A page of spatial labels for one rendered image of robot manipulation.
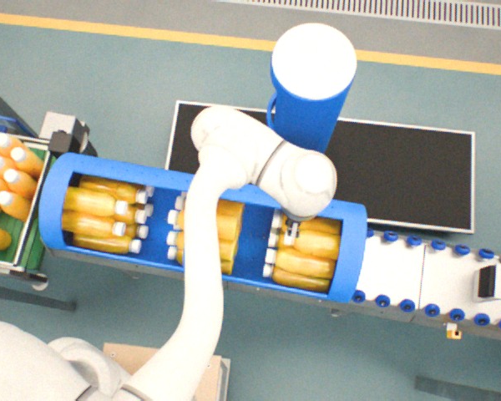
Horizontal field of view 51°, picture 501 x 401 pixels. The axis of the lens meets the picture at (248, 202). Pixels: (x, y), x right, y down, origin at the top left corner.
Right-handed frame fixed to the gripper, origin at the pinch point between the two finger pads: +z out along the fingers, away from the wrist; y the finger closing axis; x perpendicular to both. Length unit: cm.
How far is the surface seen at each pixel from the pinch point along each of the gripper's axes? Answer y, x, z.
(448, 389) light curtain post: -35, -74, 89
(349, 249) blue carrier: -2.5, -16.0, 9.3
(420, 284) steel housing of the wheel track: -4, -44, 40
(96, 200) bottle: -1, 54, 15
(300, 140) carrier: 47, 0, 66
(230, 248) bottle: -6.7, 14.9, 19.0
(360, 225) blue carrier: 4.6, -18.1, 10.3
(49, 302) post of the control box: -32, 91, 99
